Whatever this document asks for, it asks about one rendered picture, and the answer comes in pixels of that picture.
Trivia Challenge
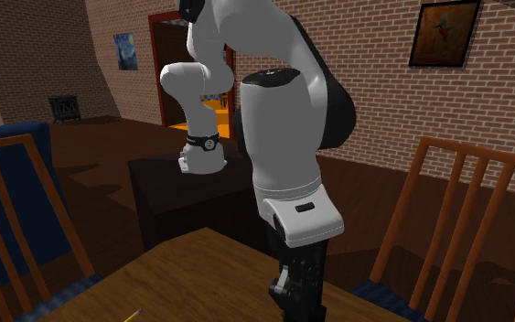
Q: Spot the wooden table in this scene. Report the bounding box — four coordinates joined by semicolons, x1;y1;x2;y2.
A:
38;226;413;322

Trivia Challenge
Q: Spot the dark robot stand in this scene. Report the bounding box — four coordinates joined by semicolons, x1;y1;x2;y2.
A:
126;150;282;260

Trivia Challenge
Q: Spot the wooden chair with blue seat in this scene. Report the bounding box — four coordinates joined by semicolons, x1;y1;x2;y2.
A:
0;133;103;322
351;135;515;322

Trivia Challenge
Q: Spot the red framed doorway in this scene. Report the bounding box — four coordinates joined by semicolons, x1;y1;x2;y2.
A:
147;10;237;136

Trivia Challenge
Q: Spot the black stove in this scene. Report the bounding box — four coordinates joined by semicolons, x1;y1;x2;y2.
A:
47;94;82;124

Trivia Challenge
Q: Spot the blue armchair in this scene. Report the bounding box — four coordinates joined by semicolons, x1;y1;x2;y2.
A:
0;121;74;301

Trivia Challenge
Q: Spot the dark framed brown wall picture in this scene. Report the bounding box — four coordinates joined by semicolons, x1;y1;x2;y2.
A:
408;0;483;70

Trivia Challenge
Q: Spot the blue wall picture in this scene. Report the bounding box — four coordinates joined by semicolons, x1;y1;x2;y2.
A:
113;31;140;72

